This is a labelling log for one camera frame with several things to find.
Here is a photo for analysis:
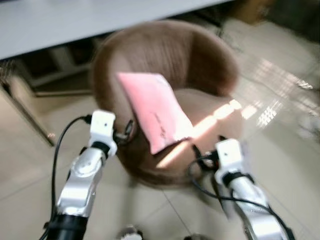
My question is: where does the pink rectangular pillow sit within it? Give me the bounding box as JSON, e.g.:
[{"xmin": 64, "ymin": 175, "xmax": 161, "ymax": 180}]
[{"xmin": 116, "ymin": 71, "xmax": 195, "ymax": 155}]

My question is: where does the brown round plush sofa chair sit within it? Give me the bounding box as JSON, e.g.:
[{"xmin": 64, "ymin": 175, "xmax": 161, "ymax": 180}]
[{"xmin": 91, "ymin": 19, "xmax": 246, "ymax": 189}]

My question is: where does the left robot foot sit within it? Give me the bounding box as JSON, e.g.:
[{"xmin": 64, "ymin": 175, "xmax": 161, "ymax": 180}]
[{"xmin": 117, "ymin": 226, "xmax": 144, "ymax": 240}]

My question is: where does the white table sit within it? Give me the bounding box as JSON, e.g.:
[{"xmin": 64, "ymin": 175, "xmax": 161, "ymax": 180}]
[{"xmin": 0, "ymin": 0, "xmax": 234, "ymax": 61}]

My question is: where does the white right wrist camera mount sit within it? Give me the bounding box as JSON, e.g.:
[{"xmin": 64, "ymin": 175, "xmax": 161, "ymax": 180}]
[{"xmin": 215, "ymin": 138, "xmax": 244, "ymax": 174}]

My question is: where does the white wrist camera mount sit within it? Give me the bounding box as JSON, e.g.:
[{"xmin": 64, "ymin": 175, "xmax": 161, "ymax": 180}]
[
  {"xmin": 215, "ymin": 138, "xmax": 244, "ymax": 174},
  {"xmin": 89, "ymin": 110, "xmax": 118, "ymax": 148}
]

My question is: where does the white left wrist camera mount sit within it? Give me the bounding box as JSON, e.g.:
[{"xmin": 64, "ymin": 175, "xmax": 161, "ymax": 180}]
[{"xmin": 89, "ymin": 110, "xmax": 118, "ymax": 148}]

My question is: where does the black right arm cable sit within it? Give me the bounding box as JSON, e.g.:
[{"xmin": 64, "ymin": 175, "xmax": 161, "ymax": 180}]
[{"xmin": 187, "ymin": 159, "xmax": 296, "ymax": 240}]

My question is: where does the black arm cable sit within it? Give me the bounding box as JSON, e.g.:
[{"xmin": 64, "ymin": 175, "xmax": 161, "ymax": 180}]
[
  {"xmin": 49, "ymin": 114, "xmax": 94, "ymax": 240},
  {"xmin": 187, "ymin": 159, "xmax": 296, "ymax": 240}
]

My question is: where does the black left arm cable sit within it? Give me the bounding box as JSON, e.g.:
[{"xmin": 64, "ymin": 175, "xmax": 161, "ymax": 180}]
[{"xmin": 49, "ymin": 114, "xmax": 94, "ymax": 240}]

